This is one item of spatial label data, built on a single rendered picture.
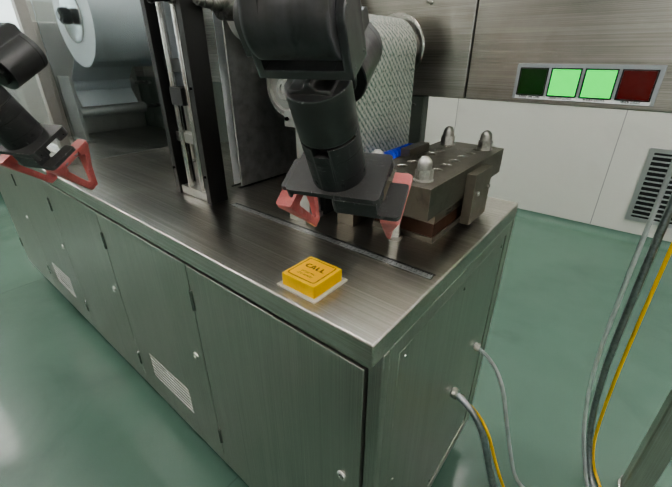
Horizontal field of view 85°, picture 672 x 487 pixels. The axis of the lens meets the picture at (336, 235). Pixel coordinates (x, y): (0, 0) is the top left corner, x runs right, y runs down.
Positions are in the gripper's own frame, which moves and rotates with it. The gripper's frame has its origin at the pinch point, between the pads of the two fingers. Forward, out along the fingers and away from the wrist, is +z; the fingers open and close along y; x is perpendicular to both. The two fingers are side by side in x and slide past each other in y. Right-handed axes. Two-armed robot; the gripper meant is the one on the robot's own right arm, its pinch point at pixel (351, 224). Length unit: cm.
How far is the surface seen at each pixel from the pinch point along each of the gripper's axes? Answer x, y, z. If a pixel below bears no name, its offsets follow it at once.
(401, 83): -49, 5, 13
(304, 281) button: 3.3, 8.5, 12.2
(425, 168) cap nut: -22.7, -5.0, 11.9
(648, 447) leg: -8, -72, 99
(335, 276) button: 0.2, 4.9, 14.7
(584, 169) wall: -214, -89, 188
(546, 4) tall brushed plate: -62, -21, 3
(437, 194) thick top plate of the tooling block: -19.9, -7.7, 15.2
